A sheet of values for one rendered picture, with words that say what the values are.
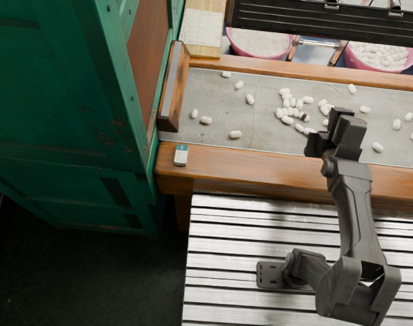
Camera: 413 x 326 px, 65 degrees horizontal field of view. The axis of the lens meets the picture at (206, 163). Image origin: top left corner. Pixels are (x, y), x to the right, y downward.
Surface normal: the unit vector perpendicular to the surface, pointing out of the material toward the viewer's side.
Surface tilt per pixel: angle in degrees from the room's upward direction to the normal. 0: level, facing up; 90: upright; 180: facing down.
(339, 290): 47
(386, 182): 0
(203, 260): 0
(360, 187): 17
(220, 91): 0
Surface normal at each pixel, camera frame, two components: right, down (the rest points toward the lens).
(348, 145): -0.13, 0.38
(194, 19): 0.05, -0.43
